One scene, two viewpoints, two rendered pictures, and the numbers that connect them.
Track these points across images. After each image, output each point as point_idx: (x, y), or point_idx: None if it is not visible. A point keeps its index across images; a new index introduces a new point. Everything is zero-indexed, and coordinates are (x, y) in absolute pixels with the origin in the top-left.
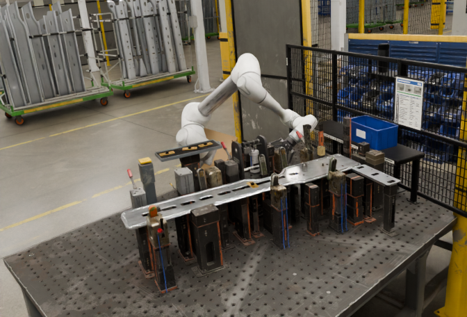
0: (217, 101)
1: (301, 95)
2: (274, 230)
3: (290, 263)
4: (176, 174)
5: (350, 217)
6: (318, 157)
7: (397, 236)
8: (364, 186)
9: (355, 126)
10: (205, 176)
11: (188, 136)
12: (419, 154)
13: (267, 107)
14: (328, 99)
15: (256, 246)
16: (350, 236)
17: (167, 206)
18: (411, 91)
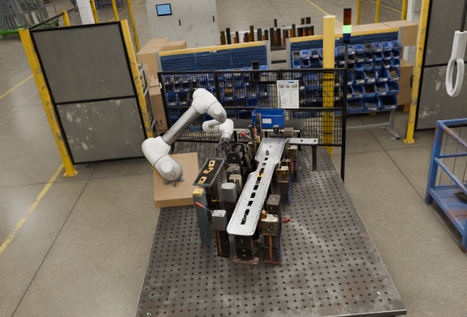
0: (183, 130)
1: (181, 108)
2: (282, 196)
3: (305, 208)
4: (227, 189)
5: None
6: (256, 144)
7: (321, 169)
8: None
9: (260, 117)
10: (185, 190)
11: (174, 165)
12: (303, 122)
13: (223, 122)
14: None
15: None
16: (304, 180)
17: (244, 211)
18: (290, 87)
